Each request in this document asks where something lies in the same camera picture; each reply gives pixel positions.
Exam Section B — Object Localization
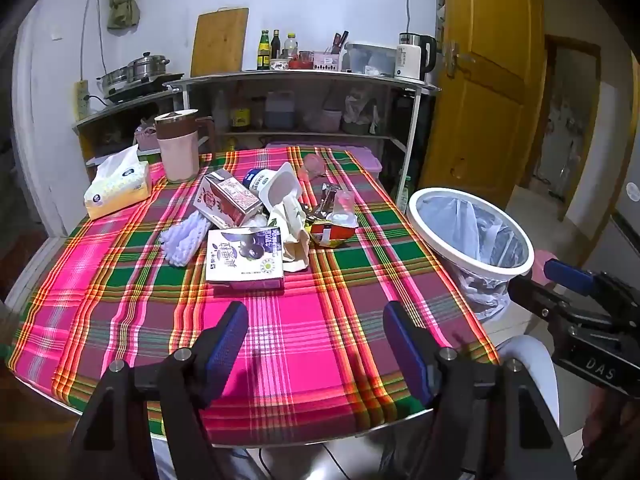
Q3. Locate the pink lidded storage box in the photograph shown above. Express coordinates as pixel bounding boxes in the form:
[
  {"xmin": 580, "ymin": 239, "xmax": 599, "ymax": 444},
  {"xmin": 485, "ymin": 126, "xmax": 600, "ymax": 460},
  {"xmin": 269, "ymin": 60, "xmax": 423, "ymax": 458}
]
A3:
[{"xmin": 265, "ymin": 142, "xmax": 383, "ymax": 173}]

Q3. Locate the yellow white tissue pack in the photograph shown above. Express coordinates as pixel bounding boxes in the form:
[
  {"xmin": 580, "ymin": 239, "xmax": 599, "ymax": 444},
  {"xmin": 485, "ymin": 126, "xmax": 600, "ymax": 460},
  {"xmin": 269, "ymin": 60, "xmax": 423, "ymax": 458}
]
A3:
[{"xmin": 84, "ymin": 145, "xmax": 152, "ymax": 220}]

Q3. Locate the pink jug with brown lid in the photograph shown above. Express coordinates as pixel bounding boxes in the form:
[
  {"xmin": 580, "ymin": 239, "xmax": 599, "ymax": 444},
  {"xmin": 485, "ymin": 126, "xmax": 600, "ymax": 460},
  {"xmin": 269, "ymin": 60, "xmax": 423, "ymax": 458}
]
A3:
[{"xmin": 154, "ymin": 109, "xmax": 217, "ymax": 183}]

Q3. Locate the grey refrigerator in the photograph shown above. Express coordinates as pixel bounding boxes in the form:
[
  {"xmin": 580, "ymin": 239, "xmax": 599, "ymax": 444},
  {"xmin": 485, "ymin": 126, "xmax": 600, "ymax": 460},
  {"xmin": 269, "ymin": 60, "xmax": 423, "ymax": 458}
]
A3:
[{"xmin": 582, "ymin": 175, "xmax": 640, "ymax": 281}]

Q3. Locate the green soda bottle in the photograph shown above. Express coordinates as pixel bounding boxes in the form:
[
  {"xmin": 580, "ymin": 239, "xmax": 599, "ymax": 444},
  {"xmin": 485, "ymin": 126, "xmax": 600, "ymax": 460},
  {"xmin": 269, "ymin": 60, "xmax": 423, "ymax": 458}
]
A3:
[{"xmin": 395, "ymin": 170, "xmax": 413, "ymax": 211}]

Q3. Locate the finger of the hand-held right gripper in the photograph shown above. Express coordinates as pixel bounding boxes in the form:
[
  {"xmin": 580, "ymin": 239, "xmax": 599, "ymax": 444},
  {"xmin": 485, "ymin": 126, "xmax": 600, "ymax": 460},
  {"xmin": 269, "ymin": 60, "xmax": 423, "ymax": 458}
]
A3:
[
  {"xmin": 544, "ymin": 258, "xmax": 640, "ymax": 311},
  {"xmin": 507, "ymin": 276, "xmax": 617, "ymax": 332}
]

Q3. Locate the pale green snack wrapper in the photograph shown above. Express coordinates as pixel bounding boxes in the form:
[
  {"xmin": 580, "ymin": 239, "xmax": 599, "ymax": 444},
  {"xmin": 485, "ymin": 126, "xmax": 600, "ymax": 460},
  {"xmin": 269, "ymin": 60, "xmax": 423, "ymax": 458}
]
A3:
[{"xmin": 270, "ymin": 195, "xmax": 313, "ymax": 273}]

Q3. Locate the red yellow snack wrapper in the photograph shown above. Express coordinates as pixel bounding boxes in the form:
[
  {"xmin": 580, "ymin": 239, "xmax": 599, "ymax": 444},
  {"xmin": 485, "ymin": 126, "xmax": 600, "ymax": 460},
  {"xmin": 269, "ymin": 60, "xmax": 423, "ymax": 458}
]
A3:
[{"xmin": 305, "ymin": 215, "xmax": 358, "ymax": 248}]

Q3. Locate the clear plastic container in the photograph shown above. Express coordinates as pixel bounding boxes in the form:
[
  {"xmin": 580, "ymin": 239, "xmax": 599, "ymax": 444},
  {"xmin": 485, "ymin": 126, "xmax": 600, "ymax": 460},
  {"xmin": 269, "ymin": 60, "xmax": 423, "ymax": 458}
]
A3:
[{"xmin": 345, "ymin": 42, "xmax": 398, "ymax": 77}]

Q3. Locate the purple white milk carton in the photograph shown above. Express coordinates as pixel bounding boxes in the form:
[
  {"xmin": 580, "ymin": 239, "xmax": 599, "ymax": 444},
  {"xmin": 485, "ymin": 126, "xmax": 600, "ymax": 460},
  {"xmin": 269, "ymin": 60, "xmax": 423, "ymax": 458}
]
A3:
[{"xmin": 205, "ymin": 226, "xmax": 285, "ymax": 291}]

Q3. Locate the stove counter shelf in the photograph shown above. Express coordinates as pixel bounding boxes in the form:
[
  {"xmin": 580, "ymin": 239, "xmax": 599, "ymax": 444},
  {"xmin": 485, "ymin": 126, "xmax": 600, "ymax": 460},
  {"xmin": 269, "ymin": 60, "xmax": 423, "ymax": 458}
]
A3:
[{"xmin": 71, "ymin": 89, "xmax": 173, "ymax": 171}]

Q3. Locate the white rounded object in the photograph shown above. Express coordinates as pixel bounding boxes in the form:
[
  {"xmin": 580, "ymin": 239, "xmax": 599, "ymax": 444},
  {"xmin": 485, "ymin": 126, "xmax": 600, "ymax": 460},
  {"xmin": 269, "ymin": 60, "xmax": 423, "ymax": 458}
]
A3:
[{"xmin": 500, "ymin": 335, "xmax": 558, "ymax": 421}]

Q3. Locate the white electric kettle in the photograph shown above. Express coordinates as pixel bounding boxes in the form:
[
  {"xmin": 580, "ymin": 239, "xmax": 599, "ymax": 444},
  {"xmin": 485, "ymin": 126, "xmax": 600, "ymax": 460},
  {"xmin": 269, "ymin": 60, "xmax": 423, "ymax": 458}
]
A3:
[{"xmin": 396, "ymin": 32, "xmax": 437, "ymax": 81}]

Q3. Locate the pink green plaid tablecloth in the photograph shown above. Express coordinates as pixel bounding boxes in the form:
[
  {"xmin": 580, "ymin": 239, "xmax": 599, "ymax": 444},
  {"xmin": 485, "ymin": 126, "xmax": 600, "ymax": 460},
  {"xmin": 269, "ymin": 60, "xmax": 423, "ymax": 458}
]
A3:
[{"xmin": 5, "ymin": 146, "xmax": 501, "ymax": 448}]

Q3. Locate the pink knife holder box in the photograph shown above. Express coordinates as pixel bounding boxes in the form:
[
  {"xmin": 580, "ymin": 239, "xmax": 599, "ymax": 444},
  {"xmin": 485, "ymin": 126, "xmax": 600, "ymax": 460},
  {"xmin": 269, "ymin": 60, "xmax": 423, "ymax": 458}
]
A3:
[{"xmin": 312, "ymin": 51, "xmax": 342, "ymax": 72}]

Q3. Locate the pink translucent food container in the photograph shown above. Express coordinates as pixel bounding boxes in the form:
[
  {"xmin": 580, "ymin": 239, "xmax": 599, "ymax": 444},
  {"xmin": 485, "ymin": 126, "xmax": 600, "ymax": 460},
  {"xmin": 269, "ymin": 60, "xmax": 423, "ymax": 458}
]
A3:
[{"xmin": 305, "ymin": 107, "xmax": 343, "ymax": 133}]

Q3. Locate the white yogurt cup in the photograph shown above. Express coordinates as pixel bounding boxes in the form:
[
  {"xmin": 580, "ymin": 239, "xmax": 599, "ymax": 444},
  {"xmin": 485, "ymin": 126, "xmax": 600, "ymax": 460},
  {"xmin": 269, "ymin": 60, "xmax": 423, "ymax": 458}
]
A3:
[{"xmin": 243, "ymin": 161, "xmax": 303, "ymax": 216}]

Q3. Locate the small pink plastic cup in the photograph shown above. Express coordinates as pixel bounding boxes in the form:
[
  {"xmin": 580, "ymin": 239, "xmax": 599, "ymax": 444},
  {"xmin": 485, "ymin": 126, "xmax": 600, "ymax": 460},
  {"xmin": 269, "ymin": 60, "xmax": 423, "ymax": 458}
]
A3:
[{"xmin": 302, "ymin": 154, "xmax": 328, "ymax": 181}]

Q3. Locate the brown snack wrapper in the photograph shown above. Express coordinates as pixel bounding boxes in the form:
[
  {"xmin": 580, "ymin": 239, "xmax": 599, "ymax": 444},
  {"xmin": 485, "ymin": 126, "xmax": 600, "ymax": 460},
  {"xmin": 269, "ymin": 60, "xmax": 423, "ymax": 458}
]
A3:
[{"xmin": 312, "ymin": 183, "xmax": 341, "ymax": 216}]

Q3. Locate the translucent plastic bin liner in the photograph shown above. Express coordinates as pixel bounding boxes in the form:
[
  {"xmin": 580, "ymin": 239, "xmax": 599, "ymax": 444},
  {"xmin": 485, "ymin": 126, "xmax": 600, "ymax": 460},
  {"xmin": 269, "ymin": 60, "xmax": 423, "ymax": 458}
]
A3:
[{"xmin": 417, "ymin": 195, "xmax": 528, "ymax": 322}]

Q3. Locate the white plastic bag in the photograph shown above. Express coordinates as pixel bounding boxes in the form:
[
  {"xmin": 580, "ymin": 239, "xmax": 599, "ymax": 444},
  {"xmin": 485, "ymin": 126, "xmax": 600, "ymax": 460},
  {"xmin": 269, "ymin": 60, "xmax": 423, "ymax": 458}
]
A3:
[{"xmin": 342, "ymin": 87, "xmax": 381, "ymax": 133}]

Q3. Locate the yellow wooden door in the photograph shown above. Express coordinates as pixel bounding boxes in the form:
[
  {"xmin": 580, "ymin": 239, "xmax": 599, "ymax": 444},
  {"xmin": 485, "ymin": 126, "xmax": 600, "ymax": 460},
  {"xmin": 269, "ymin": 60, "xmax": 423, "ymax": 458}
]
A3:
[{"xmin": 420, "ymin": 0, "xmax": 546, "ymax": 211}]

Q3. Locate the blue plastic canister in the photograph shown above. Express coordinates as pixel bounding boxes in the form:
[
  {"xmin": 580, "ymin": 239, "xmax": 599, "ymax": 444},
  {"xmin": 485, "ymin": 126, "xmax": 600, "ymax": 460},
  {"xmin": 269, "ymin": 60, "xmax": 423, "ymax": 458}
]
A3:
[{"xmin": 264, "ymin": 91, "xmax": 296, "ymax": 130}]

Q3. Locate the wooden cutting board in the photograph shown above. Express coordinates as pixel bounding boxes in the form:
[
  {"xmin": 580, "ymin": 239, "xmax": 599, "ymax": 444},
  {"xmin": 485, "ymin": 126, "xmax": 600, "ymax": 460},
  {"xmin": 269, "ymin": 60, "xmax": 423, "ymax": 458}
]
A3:
[{"xmin": 191, "ymin": 7, "xmax": 250, "ymax": 78}]

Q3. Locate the white round waste bin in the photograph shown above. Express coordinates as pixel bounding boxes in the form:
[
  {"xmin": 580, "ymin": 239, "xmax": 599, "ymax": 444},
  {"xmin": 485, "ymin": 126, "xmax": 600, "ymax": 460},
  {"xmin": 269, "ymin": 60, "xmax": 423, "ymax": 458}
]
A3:
[{"xmin": 406, "ymin": 187, "xmax": 536, "ymax": 322}]

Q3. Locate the metal shelf unit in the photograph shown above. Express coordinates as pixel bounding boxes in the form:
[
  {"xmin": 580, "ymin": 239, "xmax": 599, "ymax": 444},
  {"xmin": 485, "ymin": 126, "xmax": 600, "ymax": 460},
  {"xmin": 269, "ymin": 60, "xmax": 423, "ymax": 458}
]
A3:
[{"xmin": 164, "ymin": 69, "xmax": 443, "ymax": 201}]

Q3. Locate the red milk carton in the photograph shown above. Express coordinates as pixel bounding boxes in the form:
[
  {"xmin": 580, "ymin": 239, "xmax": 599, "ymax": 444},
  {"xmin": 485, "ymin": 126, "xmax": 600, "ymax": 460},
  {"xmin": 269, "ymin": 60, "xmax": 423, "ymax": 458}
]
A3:
[{"xmin": 194, "ymin": 169, "xmax": 263, "ymax": 228}]

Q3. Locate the yellowed power strip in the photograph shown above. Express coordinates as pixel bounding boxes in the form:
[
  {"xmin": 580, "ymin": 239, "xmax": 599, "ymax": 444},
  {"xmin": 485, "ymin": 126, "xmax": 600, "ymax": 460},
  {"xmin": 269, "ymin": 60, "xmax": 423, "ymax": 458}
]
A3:
[{"xmin": 75, "ymin": 80, "xmax": 90, "ymax": 121}]

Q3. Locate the yellow-label bottle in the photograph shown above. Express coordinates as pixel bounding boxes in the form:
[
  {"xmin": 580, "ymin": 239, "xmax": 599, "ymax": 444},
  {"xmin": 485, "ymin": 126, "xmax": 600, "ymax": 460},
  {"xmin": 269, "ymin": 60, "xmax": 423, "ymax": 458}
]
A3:
[{"xmin": 230, "ymin": 100, "xmax": 252, "ymax": 132}]

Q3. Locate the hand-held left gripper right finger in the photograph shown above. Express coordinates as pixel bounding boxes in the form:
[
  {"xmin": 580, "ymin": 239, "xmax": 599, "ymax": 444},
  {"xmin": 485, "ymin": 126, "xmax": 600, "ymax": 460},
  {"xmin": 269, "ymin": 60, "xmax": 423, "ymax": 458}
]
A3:
[{"xmin": 382, "ymin": 301, "xmax": 576, "ymax": 480}]

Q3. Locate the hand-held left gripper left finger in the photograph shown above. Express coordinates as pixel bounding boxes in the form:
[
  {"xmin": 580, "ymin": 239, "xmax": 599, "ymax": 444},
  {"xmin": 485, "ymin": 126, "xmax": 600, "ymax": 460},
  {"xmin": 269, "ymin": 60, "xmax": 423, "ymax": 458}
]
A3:
[{"xmin": 67, "ymin": 301, "xmax": 250, "ymax": 480}]

